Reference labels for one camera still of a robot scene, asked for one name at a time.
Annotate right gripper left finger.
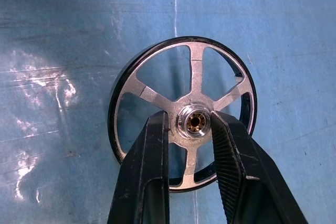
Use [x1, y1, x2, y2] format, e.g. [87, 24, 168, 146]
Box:
[107, 110, 171, 224]

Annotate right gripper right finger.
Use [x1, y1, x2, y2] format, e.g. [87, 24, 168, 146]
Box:
[211, 110, 308, 224]

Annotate black rimmed spoked rotor wheel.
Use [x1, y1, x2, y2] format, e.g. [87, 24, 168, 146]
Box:
[108, 35, 259, 194]

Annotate blue plastic table cover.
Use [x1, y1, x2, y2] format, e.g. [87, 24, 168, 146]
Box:
[0, 0, 336, 224]

